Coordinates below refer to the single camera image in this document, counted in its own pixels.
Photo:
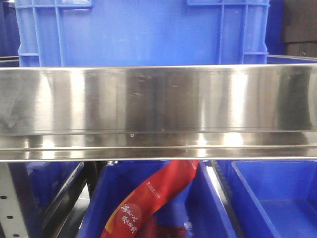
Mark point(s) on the blue bin centre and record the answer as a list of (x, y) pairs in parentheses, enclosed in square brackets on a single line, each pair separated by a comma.
[(198, 208)]

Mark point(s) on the blue bin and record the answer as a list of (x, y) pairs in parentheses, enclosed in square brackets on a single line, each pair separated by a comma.
[(48, 182), (198, 208), (272, 199)]

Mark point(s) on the blue bin left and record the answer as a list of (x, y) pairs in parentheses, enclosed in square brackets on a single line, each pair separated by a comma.
[(48, 182)]

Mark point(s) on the blue bin right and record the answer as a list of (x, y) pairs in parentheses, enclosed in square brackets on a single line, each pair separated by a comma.
[(272, 199)]

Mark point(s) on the red snack bag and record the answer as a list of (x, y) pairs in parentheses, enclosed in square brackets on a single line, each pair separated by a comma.
[(148, 197)]

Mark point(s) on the large blue plastic crate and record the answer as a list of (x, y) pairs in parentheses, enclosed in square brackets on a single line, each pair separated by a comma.
[(141, 32)]

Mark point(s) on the perforated white metal upright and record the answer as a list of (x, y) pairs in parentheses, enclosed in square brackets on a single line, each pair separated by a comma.
[(11, 215)]

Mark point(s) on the stainless steel shelf rail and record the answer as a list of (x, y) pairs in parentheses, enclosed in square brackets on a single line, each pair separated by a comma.
[(220, 112)]

